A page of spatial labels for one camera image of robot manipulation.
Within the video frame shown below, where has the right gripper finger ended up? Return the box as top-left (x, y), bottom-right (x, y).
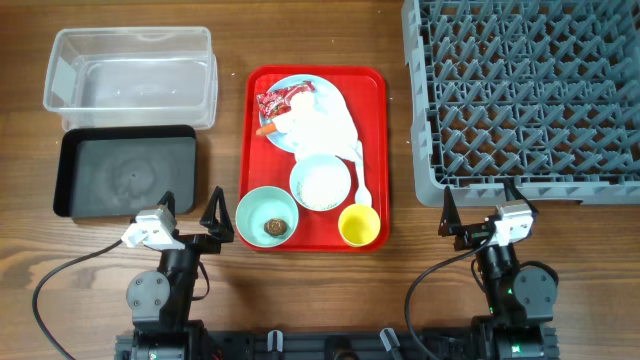
top-left (503, 179), bottom-right (539, 216)
top-left (438, 186), bottom-right (461, 237)

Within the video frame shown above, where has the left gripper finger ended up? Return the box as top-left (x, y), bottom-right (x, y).
top-left (199, 186), bottom-right (233, 235)
top-left (157, 191), bottom-right (175, 219)

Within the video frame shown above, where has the green bowl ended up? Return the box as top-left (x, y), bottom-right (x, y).
top-left (235, 186), bottom-right (299, 249)

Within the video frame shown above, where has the brown food ball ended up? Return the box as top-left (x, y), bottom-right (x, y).
top-left (264, 218), bottom-right (288, 237)

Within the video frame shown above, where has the yellow cup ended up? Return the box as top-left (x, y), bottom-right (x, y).
top-left (338, 204), bottom-right (381, 247)

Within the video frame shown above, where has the orange carrot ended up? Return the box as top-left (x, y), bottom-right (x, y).
top-left (256, 123), bottom-right (277, 136)

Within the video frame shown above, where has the light blue rice bowl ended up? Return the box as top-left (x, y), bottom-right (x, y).
top-left (289, 155), bottom-right (352, 212)

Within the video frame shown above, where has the red snack wrapper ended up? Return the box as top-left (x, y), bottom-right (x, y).
top-left (256, 80), bottom-right (316, 120)

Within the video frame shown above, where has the white napkin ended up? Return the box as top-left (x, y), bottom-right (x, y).
top-left (273, 92), bottom-right (362, 163)

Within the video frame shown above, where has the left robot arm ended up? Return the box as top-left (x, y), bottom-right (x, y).
top-left (114, 187), bottom-right (234, 360)

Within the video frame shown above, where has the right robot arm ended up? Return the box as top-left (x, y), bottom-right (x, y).
top-left (438, 180), bottom-right (560, 359)

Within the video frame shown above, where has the black waste tray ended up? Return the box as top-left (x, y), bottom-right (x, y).
top-left (52, 125), bottom-right (197, 219)

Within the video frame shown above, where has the grey dishwasher rack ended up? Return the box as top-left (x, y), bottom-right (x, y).
top-left (401, 0), bottom-right (639, 207)

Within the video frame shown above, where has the clear plastic waste bin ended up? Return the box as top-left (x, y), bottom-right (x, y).
top-left (43, 26), bottom-right (218, 130)

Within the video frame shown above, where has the white plastic spoon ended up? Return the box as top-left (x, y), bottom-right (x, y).
top-left (354, 140), bottom-right (373, 207)

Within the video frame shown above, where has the red serving tray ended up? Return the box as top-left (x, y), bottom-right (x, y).
top-left (239, 65), bottom-right (391, 253)

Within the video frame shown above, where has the light blue plate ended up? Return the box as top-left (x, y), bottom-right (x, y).
top-left (267, 74), bottom-right (353, 153)

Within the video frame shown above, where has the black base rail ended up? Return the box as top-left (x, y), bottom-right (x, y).
top-left (113, 328), bottom-right (560, 360)

